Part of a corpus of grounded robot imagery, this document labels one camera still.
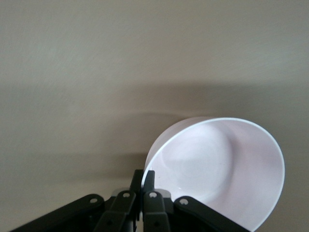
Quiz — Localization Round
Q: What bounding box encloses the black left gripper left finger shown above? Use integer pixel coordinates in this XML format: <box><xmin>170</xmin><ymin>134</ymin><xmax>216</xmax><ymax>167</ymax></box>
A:
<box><xmin>9</xmin><ymin>169</ymin><xmax>143</xmax><ymax>232</ymax></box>

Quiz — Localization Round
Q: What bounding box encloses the pink bowl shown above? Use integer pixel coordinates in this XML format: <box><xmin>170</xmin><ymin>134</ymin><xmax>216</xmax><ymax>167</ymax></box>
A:
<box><xmin>144</xmin><ymin>116</ymin><xmax>286</xmax><ymax>232</ymax></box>

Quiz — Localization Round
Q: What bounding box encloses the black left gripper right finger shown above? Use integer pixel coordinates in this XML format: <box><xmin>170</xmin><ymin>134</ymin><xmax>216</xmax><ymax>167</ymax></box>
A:
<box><xmin>141</xmin><ymin>170</ymin><xmax>245</xmax><ymax>232</ymax></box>

